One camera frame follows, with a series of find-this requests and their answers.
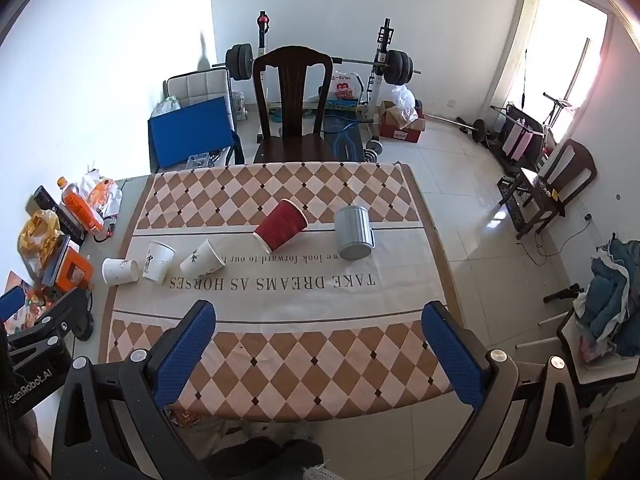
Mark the black handheld tool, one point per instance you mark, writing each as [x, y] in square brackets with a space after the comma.
[560, 294]

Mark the clear plastic bag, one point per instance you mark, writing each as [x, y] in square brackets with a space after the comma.
[165, 107]

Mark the long black box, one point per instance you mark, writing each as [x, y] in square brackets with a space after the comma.
[45, 200]

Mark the barbell with black plates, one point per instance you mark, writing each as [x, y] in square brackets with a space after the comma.
[400, 66]

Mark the small dumbbell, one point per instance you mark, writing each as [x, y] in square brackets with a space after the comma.
[374, 149]

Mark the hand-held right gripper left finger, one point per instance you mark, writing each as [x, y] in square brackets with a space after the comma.
[185, 355]

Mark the white padded chair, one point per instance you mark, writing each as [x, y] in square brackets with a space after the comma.
[197, 85]

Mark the white orange crumpled wrapper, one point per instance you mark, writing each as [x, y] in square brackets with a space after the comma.
[102, 192]

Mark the white printed plastic bag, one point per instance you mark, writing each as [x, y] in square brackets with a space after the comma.
[345, 87]

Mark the grey metal mug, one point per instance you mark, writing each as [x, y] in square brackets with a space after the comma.
[352, 232]

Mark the red paper cup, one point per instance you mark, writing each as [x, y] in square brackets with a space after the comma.
[280, 227]

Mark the red cardboard box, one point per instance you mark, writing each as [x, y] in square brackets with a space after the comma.
[400, 132]

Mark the blue board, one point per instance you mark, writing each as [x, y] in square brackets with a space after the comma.
[190, 132]

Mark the barbell with small plates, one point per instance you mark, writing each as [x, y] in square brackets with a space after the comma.
[477, 127]

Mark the orange drink bottle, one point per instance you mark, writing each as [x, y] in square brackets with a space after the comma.
[80, 207]

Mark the brown checked tablecloth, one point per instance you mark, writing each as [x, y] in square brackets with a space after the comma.
[300, 310]

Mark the dark wooden chair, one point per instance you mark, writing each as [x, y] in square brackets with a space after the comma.
[292, 80]
[575, 165]

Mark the pile of blue clothes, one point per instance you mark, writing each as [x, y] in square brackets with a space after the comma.
[607, 290]

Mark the white barbell rack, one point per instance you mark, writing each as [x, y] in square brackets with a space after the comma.
[384, 42]

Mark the metal stand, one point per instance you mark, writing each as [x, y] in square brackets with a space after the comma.
[557, 105]

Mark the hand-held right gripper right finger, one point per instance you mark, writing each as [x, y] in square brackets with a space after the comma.
[455, 355]

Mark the white seat chair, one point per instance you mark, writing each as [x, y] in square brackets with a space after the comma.
[570, 332]

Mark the white crumpled plastic bag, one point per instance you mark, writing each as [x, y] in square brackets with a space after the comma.
[402, 100]

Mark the plain white paper cup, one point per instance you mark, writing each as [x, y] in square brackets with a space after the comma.
[119, 271]

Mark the colourful printed packet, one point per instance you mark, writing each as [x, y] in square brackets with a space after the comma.
[35, 302]

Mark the orange box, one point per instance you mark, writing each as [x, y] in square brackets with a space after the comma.
[75, 272]

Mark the blue weight bench pad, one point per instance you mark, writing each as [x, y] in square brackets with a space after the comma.
[350, 145]

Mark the white paper cup dark print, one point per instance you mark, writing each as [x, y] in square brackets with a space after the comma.
[157, 260]

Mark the yellow plastic bag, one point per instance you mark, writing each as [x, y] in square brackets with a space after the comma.
[37, 232]

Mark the white paper cup bamboo print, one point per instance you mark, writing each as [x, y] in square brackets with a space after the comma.
[200, 259]

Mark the white door frame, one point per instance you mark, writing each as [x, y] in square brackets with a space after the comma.
[517, 35]

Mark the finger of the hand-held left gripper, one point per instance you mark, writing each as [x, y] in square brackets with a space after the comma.
[12, 304]
[70, 302]

